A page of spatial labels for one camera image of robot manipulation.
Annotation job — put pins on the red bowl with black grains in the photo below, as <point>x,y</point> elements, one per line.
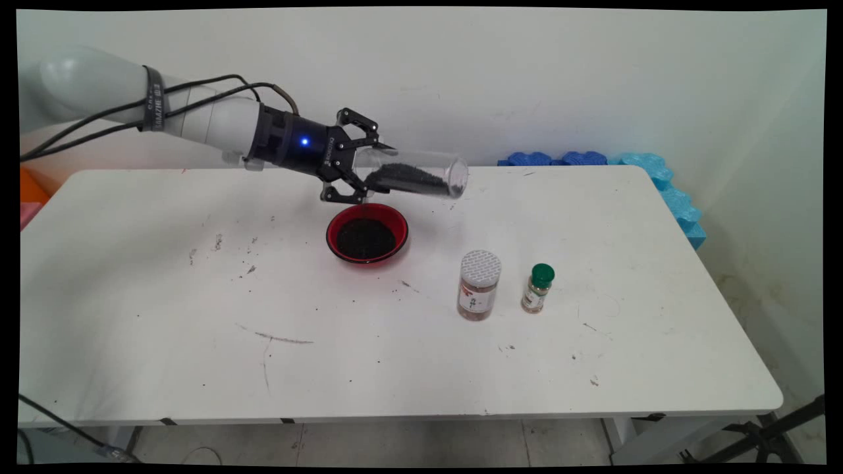
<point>367,240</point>

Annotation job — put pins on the brown-filled jar white patterned lid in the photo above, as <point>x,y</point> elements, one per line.
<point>479,289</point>

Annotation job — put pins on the black two-finger gripper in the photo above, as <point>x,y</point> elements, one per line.
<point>323,153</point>

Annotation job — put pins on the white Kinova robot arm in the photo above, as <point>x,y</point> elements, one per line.
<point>85,82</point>

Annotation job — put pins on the light blue foam mat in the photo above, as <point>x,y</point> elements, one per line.
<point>678,204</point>

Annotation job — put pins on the orange foam piece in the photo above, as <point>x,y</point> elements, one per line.
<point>29,187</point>

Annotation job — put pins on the tall clear jar black grains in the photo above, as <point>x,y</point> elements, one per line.
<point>408,178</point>

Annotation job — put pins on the small spice bottle green cap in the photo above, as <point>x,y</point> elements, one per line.
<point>540,280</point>

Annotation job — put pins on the dark blue foam mat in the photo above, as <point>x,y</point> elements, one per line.
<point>530,158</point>

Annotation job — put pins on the black tripod stand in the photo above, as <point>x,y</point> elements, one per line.
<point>767,434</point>

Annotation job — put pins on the pink foam piece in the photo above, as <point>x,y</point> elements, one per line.
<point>27,214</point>

